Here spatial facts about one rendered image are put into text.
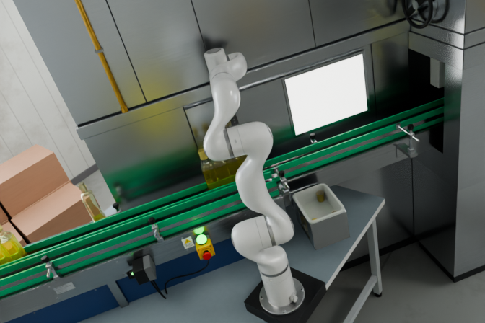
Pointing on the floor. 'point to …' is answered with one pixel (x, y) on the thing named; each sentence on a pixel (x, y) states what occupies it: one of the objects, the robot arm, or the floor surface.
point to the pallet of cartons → (38, 197)
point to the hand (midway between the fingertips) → (232, 118)
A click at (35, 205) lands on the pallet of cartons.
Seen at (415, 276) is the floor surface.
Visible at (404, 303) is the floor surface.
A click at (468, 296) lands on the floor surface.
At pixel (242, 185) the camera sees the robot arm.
